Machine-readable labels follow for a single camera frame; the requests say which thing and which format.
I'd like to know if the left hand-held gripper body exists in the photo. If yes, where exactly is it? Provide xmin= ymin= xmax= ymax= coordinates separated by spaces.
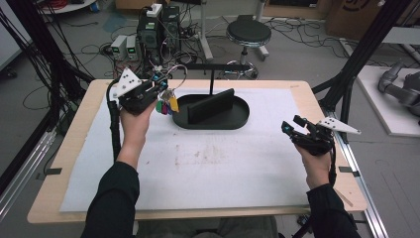
xmin=111 ymin=66 xmax=160 ymax=115

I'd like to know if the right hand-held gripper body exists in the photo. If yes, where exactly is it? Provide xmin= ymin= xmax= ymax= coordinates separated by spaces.
xmin=291 ymin=116 xmax=363 ymax=157

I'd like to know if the key ring with coloured tags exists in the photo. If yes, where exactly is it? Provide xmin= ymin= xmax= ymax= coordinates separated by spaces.
xmin=155 ymin=63 xmax=188 ymax=116

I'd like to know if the black wallet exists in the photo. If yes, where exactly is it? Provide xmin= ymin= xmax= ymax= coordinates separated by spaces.
xmin=186 ymin=87 xmax=236 ymax=126

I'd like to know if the black oval tray with hanger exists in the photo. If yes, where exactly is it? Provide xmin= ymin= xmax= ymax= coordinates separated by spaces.
xmin=171 ymin=62 xmax=253 ymax=131

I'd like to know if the person's right hand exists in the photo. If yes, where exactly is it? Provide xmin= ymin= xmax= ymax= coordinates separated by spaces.
xmin=294 ymin=145 xmax=332 ymax=190

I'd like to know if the person's left hand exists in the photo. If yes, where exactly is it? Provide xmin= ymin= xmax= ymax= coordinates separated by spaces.
xmin=119 ymin=99 xmax=158 ymax=148

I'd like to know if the black computer tower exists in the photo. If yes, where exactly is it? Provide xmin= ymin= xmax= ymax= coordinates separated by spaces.
xmin=136 ymin=14 xmax=163 ymax=70
xmin=161 ymin=5 xmax=181 ymax=53

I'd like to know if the grey bench power supply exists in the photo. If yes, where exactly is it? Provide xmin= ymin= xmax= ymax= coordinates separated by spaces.
xmin=126 ymin=35 xmax=140 ymax=61
xmin=110 ymin=34 xmax=129 ymax=61

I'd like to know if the white metal stand leg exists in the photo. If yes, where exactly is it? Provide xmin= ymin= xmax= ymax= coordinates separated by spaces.
xmin=196 ymin=0 xmax=215 ymax=61

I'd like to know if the white power adapter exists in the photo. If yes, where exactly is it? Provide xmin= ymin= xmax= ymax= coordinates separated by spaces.
xmin=146 ymin=2 xmax=163 ymax=19

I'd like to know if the white floor board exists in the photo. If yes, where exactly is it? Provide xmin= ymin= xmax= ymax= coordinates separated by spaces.
xmin=356 ymin=64 xmax=420 ymax=139

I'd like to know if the white table mat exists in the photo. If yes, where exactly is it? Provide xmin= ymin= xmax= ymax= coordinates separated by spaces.
xmin=58 ymin=86 xmax=313 ymax=213

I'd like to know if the black round stool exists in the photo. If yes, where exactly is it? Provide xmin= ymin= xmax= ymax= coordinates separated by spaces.
xmin=220 ymin=19 xmax=272 ymax=80

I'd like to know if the cardboard box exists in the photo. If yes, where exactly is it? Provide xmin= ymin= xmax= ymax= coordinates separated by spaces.
xmin=324 ymin=0 xmax=420 ymax=42

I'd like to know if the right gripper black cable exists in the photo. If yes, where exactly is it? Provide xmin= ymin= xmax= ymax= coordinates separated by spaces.
xmin=328 ymin=144 xmax=339 ymax=188

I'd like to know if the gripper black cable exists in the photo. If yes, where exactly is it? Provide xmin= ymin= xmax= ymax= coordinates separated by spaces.
xmin=328 ymin=144 xmax=339 ymax=188
xmin=105 ymin=78 xmax=123 ymax=164

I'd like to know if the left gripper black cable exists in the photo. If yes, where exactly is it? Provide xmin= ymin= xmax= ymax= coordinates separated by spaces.
xmin=105 ymin=78 xmax=123 ymax=164

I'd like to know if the aluminium rail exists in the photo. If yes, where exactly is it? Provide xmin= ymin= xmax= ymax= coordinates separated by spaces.
xmin=0 ymin=127 xmax=57 ymax=221
xmin=323 ymin=107 xmax=390 ymax=238

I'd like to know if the black frame post with cables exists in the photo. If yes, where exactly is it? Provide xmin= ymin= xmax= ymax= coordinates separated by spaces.
xmin=0 ymin=0 xmax=95 ymax=140

